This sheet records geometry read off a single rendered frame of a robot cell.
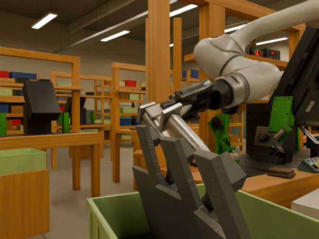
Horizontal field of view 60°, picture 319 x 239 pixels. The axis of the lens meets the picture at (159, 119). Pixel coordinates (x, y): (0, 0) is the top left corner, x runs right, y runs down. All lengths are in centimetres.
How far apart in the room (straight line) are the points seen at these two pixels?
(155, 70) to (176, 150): 111
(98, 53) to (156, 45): 1099
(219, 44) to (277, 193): 64
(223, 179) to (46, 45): 1142
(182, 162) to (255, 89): 42
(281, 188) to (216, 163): 96
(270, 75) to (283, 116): 88
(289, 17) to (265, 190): 61
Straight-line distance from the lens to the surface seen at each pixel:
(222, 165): 28
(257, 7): 221
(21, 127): 796
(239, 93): 75
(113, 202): 78
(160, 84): 150
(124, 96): 929
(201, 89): 67
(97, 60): 1240
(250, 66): 83
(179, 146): 42
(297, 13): 96
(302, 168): 151
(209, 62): 88
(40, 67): 1141
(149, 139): 58
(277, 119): 172
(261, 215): 79
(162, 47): 154
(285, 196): 127
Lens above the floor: 119
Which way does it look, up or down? 2 degrees down
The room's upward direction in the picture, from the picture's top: straight up
